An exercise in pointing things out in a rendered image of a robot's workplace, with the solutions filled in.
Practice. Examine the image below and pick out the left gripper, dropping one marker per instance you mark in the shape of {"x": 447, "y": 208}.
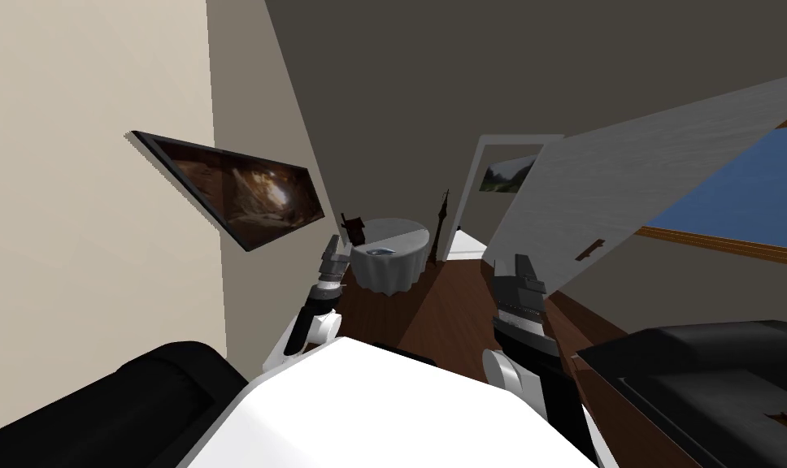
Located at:
{"x": 332, "y": 270}

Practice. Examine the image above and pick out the dark framed brown picture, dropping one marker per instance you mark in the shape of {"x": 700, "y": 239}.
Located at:
{"x": 250, "y": 192}

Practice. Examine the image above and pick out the grey white door leaf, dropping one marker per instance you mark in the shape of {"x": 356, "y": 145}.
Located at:
{"x": 640, "y": 175}

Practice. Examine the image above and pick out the black sofa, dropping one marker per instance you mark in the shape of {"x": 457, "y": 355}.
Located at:
{"x": 706, "y": 383}

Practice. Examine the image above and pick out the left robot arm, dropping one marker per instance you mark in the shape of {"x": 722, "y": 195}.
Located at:
{"x": 140, "y": 416}

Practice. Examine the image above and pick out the dark wooden chair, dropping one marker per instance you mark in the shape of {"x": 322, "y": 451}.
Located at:
{"x": 354, "y": 229}

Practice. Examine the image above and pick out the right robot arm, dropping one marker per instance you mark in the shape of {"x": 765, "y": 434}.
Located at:
{"x": 536, "y": 370}

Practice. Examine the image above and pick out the round table with grey cloth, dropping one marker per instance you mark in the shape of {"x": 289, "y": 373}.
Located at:
{"x": 393, "y": 263}

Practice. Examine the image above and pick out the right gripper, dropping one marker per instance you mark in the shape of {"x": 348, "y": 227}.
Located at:
{"x": 520, "y": 299}

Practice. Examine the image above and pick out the wooden framed window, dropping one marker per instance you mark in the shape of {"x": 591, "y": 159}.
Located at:
{"x": 751, "y": 195}

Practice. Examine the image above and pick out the green landscape picture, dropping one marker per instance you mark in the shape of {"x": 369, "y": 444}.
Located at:
{"x": 505, "y": 175}

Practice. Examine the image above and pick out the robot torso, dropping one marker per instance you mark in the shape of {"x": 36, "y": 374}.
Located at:
{"x": 380, "y": 416}

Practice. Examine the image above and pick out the dark slender floor stand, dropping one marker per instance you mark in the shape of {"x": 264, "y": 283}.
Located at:
{"x": 439, "y": 227}

